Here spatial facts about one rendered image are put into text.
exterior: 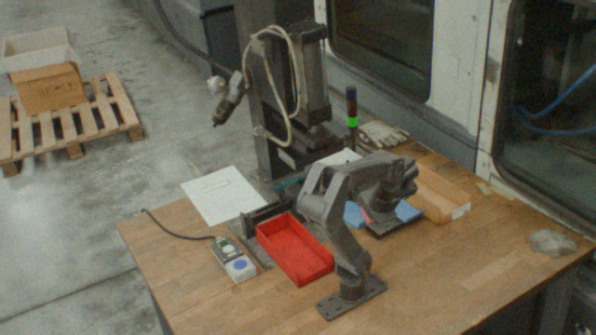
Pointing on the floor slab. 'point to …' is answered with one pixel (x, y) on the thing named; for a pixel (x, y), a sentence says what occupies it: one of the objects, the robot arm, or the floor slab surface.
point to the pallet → (9, 163)
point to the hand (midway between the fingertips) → (368, 221)
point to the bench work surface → (508, 232)
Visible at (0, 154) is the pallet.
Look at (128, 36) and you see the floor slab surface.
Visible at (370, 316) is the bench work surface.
